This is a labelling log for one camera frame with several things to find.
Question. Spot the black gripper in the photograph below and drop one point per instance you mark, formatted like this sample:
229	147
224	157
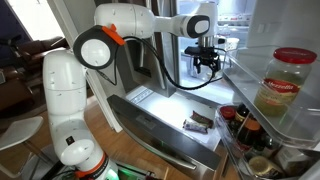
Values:
206	55

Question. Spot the dark brown snack packet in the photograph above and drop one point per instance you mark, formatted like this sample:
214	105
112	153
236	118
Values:
202	119

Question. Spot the brown snack packet with label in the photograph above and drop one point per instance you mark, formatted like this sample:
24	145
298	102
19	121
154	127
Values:
195	127

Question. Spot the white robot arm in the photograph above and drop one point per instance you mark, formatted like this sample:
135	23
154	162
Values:
96	49

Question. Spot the red capped bottle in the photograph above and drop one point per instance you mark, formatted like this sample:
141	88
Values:
228	113

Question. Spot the grey fridge drawer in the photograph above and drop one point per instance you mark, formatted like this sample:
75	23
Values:
156	123

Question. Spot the stainless fridge door with dispenser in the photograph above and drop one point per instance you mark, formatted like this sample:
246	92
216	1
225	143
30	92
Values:
147	58

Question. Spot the glass jar red lid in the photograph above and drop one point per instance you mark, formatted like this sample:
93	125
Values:
283	79

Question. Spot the dark sauce bottle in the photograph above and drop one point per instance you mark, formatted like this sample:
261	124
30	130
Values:
248	134

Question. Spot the clear fridge door shelf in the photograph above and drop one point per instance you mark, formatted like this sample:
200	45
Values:
300	125

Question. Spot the yellow lid jar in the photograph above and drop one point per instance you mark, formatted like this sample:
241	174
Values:
262	167

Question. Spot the brown leather sofa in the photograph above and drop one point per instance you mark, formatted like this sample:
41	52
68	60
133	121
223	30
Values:
16	92

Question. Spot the white stool seat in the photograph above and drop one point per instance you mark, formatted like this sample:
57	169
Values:
20	132

